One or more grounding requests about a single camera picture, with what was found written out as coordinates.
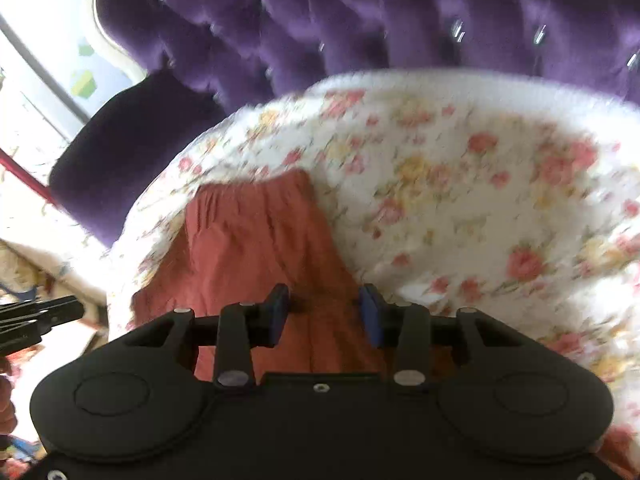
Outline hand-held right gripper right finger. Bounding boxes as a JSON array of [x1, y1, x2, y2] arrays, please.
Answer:
[[358, 282, 522, 392]]

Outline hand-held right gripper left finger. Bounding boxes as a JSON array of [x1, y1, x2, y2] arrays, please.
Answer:
[[120, 282, 291, 392]]

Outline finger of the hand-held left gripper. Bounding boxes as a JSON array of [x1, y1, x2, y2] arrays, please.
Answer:
[[0, 322, 53, 357], [0, 296, 85, 330]]

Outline rust red pants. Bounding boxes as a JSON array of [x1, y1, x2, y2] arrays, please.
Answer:
[[131, 169, 401, 382]]

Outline red rod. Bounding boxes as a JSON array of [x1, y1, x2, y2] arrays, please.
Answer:
[[0, 149, 58, 207]]

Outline floral blanket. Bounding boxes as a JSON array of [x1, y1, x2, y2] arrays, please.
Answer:
[[104, 71, 640, 480]]

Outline purple tufted sofa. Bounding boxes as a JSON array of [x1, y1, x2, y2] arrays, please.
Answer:
[[49, 0, 640, 250]]

